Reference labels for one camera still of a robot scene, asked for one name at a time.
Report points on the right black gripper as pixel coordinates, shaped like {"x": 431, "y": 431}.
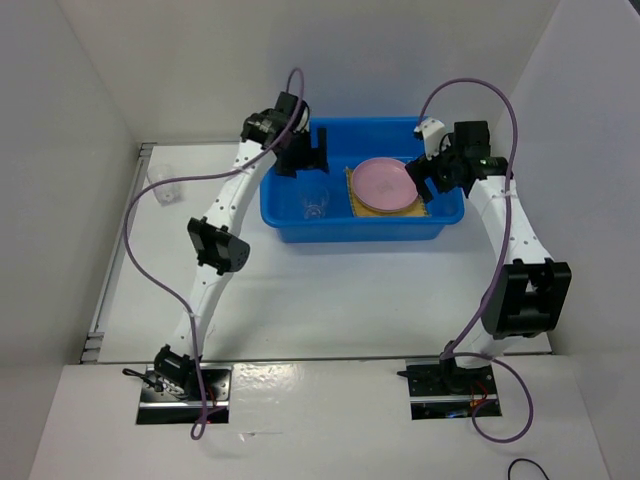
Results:
{"x": 421, "y": 169}

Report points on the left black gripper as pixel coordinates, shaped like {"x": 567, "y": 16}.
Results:
{"x": 313, "y": 157}

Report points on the bamboo woven mat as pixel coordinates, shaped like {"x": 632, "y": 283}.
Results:
{"x": 381, "y": 187}

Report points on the pink plastic plate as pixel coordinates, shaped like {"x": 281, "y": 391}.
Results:
{"x": 382, "y": 183}

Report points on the clear plastic cup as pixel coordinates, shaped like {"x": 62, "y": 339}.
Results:
{"x": 165, "y": 193}
{"x": 314, "y": 199}

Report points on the beige bear plate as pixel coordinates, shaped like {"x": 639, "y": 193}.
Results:
{"x": 360, "y": 209}

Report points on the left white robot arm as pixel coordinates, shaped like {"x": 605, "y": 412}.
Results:
{"x": 276, "y": 138}

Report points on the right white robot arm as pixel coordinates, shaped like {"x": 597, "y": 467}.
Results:
{"x": 528, "y": 288}

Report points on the blue plastic bin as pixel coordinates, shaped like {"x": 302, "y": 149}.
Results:
{"x": 349, "y": 142}

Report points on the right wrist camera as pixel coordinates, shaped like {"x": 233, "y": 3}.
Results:
{"x": 431, "y": 132}

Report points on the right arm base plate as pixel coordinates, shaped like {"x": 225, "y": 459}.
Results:
{"x": 442, "y": 390}

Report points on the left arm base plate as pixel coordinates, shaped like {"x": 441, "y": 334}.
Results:
{"x": 158, "y": 406}

